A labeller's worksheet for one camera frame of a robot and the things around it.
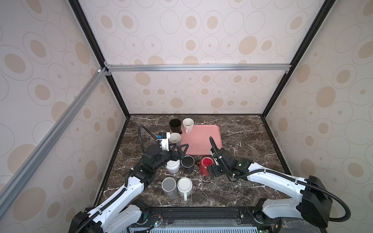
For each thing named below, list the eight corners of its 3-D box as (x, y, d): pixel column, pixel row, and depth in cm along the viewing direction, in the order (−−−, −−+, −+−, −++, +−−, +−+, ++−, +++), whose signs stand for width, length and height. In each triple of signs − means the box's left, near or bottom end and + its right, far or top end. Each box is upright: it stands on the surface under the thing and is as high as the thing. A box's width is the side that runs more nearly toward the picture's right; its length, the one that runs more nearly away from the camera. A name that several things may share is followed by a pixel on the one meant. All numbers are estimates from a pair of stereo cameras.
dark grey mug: (159, 198, 81) (155, 192, 72) (161, 184, 86) (157, 176, 77) (176, 198, 81) (175, 192, 72) (177, 184, 86) (176, 176, 77)
